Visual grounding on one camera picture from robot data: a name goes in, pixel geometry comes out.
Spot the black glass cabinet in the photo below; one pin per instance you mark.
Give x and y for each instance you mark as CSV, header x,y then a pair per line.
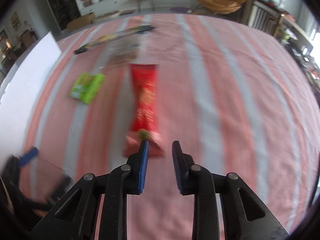
x,y
61,2

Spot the orange lounge chair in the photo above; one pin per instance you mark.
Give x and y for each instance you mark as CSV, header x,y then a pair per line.
x,y
220,1

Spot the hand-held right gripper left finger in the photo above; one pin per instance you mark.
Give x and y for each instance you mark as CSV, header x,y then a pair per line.
x,y
142,170

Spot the red snack packet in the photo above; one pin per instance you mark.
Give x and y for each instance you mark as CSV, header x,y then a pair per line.
x,y
145,100

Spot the purple rug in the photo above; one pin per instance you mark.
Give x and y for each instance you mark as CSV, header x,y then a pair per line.
x,y
180,10

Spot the pink striped bed sheet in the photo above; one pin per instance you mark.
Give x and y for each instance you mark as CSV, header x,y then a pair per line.
x,y
212,92

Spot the clear packet with brown pastry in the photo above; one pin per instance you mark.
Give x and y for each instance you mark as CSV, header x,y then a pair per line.
x,y
122,52

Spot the cluttered desk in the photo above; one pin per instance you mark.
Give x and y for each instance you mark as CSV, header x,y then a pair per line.
x,y
302,47

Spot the green snack packet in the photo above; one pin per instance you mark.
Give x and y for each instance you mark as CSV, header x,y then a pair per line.
x,y
86,87

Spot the long dark snack packet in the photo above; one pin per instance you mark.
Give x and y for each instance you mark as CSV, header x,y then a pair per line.
x,y
112,38

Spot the dark metal railing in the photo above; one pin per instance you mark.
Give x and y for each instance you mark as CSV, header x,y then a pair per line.
x,y
265,15

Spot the cardboard box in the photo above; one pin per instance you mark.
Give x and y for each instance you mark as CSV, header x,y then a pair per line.
x,y
81,21

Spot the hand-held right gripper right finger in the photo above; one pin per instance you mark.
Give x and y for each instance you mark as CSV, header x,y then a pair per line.
x,y
178,172

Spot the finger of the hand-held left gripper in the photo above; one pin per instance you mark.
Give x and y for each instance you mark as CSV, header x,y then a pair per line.
x,y
29,156
61,183

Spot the framed wall picture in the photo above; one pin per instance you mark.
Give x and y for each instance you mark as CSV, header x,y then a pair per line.
x,y
15,20

